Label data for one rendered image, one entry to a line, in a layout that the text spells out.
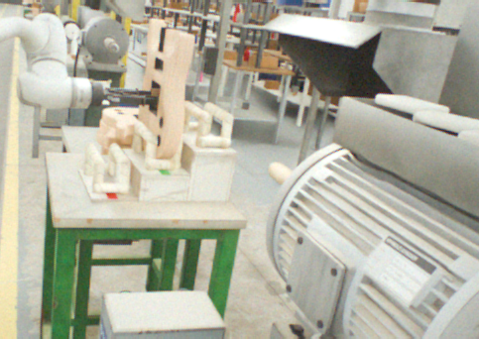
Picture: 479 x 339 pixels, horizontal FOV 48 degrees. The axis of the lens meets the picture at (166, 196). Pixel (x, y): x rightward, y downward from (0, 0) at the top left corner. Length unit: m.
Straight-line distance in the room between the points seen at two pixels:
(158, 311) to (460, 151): 0.43
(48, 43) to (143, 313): 1.05
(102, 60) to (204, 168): 1.69
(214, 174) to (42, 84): 0.59
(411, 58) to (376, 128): 0.18
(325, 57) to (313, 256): 0.54
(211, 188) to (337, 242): 1.09
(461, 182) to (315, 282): 0.19
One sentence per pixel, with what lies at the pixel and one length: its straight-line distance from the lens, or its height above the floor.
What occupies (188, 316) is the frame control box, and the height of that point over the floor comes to 1.12.
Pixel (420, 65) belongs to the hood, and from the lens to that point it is 0.83.
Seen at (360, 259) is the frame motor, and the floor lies 1.29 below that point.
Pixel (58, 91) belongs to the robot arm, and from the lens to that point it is 1.59.
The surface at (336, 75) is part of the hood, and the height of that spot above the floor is 1.43.
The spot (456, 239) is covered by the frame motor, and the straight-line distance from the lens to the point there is 0.57.
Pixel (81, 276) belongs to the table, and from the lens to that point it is 2.23.
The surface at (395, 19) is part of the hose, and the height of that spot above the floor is 1.54.
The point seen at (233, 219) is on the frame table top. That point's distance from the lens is 1.61.
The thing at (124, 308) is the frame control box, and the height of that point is 1.12.
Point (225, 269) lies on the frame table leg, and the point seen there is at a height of 0.76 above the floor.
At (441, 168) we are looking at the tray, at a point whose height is 1.41.
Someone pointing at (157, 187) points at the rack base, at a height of 0.98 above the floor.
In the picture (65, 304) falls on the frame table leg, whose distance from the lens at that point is 1.63.
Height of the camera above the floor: 1.53
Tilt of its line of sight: 20 degrees down
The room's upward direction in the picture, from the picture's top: 8 degrees clockwise
